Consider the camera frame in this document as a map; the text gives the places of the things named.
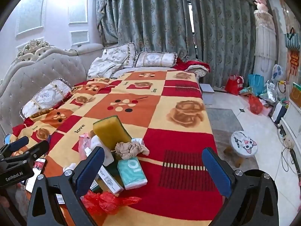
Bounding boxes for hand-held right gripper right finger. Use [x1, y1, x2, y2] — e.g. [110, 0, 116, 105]
[202, 147, 286, 226]

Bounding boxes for white blue yellow medicine box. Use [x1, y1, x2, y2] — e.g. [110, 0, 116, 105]
[96, 165, 124, 193]

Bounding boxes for square embroidered cushion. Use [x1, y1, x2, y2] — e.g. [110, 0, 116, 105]
[102, 43, 137, 69]

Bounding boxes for red quilt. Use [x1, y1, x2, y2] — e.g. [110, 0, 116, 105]
[175, 58, 211, 78]

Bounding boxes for smartphone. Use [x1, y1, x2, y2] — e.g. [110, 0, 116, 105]
[25, 158, 47, 192]

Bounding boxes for striped tote bag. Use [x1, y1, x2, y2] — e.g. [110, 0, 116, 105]
[284, 27, 300, 51]

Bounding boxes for white cabinet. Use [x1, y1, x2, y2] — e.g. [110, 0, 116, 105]
[280, 96, 301, 151]

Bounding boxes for crumpled red plastic bag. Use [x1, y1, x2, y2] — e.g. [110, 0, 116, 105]
[81, 189, 143, 216]

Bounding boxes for silver foil bag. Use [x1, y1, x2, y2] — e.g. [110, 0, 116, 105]
[266, 80, 279, 103]

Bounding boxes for printed checkered blanket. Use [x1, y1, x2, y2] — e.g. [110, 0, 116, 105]
[12, 67, 224, 226]

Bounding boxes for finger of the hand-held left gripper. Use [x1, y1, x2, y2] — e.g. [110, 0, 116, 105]
[0, 136, 30, 157]
[11, 140, 50, 163]

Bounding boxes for red wall hanging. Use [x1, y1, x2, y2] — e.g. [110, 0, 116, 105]
[289, 50, 301, 76]

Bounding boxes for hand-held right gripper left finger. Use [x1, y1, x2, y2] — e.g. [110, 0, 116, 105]
[27, 146, 105, 226]

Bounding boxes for yellow sponge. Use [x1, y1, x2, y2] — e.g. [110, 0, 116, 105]
[93, 115, 132, 151]

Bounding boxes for red gift bag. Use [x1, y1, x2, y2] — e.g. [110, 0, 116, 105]
[224, 75, 244, 96]

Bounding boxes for white cardboard box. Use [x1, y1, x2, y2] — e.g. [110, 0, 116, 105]
[199, 83, 215, 105]

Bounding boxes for pink packet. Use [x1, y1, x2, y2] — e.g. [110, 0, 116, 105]
[78, 133, 94, 157]

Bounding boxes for teal gift bag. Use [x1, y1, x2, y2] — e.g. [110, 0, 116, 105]
[248, 74, 265, 96]

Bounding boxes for white folded quilt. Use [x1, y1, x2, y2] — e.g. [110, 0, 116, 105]
[87, 57, 123, 79]

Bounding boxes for grey rug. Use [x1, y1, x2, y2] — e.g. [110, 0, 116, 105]
[204, 108, 259, 170]

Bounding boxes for teal tissue pack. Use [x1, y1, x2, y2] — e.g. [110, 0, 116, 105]
[117, 158, 148, 190]

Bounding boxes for knotted red plastic bag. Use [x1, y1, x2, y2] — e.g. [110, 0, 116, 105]
[249, 95, 264, 115]

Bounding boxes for grey tufted headboard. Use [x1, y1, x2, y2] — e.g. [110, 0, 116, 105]
[0, 40, 88, 144]

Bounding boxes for cat print stool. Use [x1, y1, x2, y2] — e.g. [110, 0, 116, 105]
[224, 130, 258, 167]

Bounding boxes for lace covered air conditioner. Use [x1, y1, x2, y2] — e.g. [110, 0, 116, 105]
[253, 9, 277, 74]

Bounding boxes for pink plush toy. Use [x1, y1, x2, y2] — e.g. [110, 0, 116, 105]
[253, 0, 268, 11]

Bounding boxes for white bottle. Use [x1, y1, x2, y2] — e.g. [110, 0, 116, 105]
[85, 135, 116, 166]

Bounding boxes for crumpled beige paper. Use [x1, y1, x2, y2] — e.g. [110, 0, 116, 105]
[115, 141, 150, 158]

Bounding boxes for white blue printed bag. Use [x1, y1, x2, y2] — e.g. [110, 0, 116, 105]
[271, 64, 286, 83]

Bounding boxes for embroidered bolster pillow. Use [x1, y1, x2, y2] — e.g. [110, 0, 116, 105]
[20, 78, 72, 119]
[134, 51, 178, 68]

